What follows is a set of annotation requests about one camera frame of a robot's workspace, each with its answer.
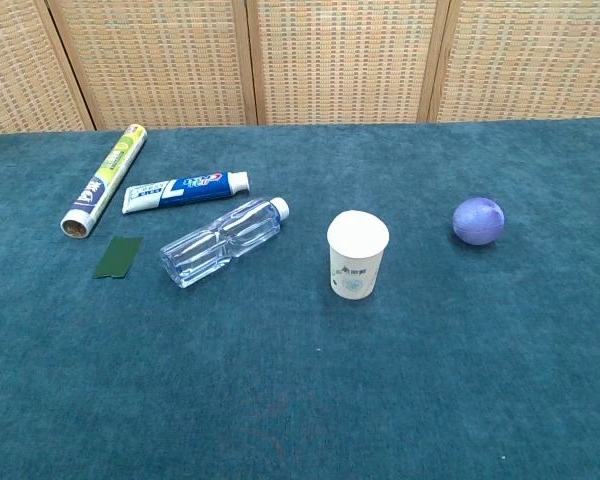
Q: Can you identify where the clear plastic water bottle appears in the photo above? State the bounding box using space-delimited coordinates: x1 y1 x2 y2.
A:
159 196 291 290

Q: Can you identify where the blue white toothpaste tube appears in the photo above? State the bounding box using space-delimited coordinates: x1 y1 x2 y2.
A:
121 170 252 216

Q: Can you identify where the blue velvet table cloth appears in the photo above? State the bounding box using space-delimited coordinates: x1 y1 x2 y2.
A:
0 116 600 480

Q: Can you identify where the purple ball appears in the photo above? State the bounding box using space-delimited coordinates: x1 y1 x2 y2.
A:
452 196 506 247

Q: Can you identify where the woven bamboo folding screen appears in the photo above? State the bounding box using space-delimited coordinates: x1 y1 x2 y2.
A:
0 0 600 137

